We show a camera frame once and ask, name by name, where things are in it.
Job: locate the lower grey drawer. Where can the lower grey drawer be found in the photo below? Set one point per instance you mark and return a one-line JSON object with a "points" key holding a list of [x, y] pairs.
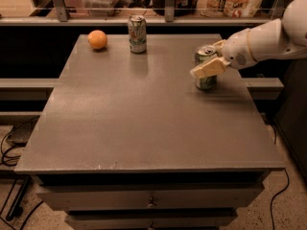
{"points": [[152, 220]]}

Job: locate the orange fruit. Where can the orange fruit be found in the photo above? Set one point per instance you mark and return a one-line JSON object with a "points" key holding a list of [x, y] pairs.
{"points": [[97, 39]]}

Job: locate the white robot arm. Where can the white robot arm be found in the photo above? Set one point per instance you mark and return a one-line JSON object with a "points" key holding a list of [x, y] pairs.
{"points": [[281, 38]]}

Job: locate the white green soda can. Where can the white green soda can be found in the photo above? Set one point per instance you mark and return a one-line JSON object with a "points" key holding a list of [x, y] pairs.
{"points": [[137, 34]]}

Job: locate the colourful snack bag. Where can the colourful snack bag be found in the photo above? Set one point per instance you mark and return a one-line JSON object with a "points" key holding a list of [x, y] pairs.
{"points": [[231, 8]]}

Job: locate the grey drawer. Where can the grey drawer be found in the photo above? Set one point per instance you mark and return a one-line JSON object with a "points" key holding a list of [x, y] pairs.
{"points": [[152, 220], [148, 197]]}

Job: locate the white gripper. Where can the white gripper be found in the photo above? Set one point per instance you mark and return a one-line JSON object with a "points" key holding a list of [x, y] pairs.
{"points": [[236, 51]]}

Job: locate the black metal stand leg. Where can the black metal stand leg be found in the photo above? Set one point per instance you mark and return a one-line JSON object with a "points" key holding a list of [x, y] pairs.
{"points": [[16, 209]]}

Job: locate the black power adapter box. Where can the black power adapter box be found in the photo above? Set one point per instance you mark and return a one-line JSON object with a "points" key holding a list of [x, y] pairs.
{"points": [[19, 136]]}

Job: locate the upper grey drawer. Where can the upper grey drawer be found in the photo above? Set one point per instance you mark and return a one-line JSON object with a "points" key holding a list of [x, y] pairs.
{"points": [[148, 197]]}

